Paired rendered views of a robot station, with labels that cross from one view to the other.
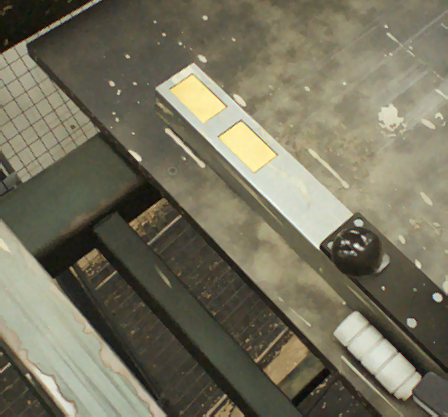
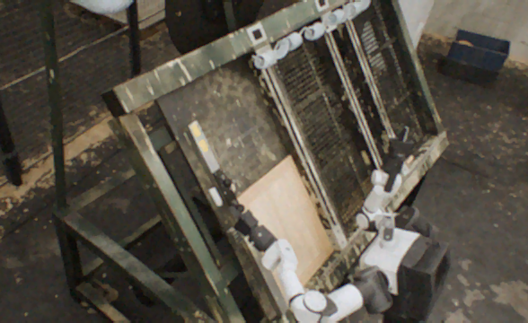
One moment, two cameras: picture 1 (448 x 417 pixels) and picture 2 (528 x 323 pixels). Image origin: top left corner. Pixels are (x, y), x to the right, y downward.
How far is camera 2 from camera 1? 1.44 m
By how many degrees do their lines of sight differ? 37
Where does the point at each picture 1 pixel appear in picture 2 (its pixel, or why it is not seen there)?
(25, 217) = not seen: hidden behind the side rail
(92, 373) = (171, 191)
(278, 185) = (207, 157)
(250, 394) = (185, 197)
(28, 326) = (161, 179)
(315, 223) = (213, 167)
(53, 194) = (154, 140)
